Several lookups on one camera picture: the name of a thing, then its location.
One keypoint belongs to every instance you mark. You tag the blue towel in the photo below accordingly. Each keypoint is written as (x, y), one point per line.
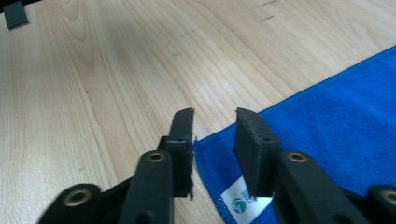
(327, 124)

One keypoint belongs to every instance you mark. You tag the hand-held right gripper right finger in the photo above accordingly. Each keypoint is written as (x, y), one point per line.
(252, 149)

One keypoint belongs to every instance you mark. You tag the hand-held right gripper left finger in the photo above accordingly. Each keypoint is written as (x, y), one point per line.
(182, 140)

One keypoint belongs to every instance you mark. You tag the grey tape piece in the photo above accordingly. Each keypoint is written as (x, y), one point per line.
(15, 15)

